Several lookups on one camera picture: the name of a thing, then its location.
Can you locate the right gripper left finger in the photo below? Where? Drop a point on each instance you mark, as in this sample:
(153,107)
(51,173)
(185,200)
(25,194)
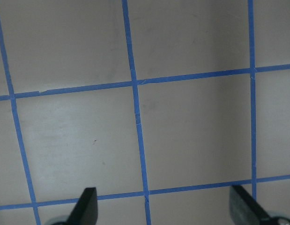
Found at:
(85,211)

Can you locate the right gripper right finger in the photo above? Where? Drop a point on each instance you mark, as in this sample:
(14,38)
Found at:
(244,210)

